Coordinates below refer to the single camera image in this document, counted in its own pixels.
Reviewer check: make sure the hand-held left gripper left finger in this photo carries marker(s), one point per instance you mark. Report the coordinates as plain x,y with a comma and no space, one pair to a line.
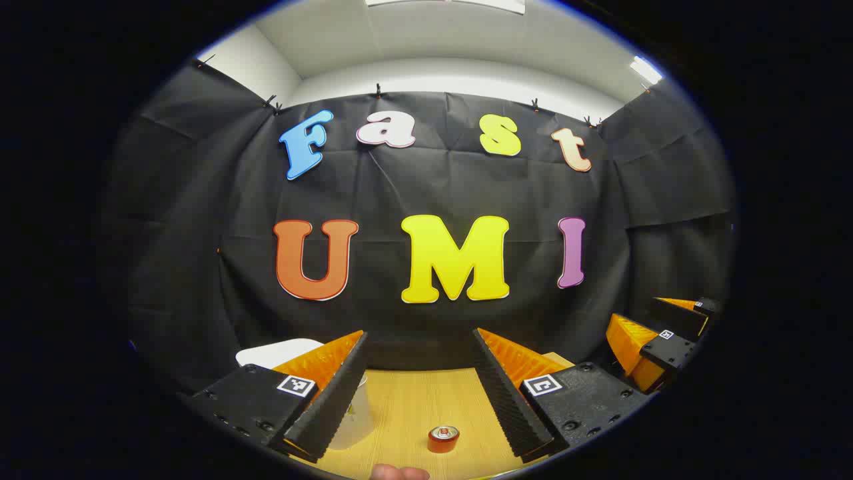
336,400

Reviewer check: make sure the white desktop garbage bin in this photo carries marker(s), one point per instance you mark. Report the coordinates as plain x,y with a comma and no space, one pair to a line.
280,352

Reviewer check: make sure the row of black cloth clips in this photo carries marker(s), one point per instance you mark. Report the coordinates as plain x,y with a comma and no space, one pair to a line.
378,90

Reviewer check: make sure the red pop can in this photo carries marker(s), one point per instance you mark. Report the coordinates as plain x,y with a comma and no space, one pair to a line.
443,440

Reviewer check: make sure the black backdrop cloth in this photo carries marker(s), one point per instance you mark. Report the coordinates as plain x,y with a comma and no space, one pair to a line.
386,186

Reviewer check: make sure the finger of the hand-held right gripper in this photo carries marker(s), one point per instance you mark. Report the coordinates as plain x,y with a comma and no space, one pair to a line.
670,350
683,316

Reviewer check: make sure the small ceiling light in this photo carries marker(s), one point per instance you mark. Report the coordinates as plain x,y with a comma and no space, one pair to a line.
645,70

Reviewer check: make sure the wooden desktop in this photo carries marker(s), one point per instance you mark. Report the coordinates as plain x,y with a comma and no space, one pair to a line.
413,406

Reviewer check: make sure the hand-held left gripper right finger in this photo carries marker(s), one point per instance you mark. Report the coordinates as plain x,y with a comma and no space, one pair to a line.
506,400

